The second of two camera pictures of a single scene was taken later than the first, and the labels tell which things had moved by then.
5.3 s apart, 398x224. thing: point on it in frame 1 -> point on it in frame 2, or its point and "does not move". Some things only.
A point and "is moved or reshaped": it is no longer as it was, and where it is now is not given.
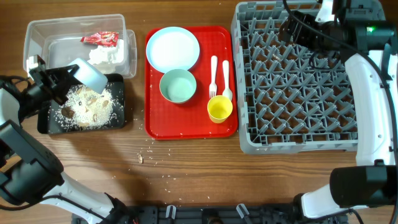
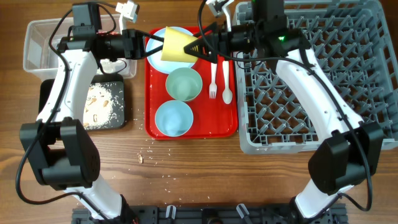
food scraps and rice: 85,109 does not move
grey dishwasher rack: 291,98 does not move
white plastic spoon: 226,92 does not move
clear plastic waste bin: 102,38 does not move
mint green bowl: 178,86 is moved or reshaped
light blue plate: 172,48 does not move
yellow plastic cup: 219,108 -> 174,43
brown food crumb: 140,158 does not move
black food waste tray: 86,109 does not move
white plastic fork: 212,89 does not move
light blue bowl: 90,75 -> 173,118
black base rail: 253,214 does not move
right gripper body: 286,30 -> 222,41
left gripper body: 45,87 -> 130,45
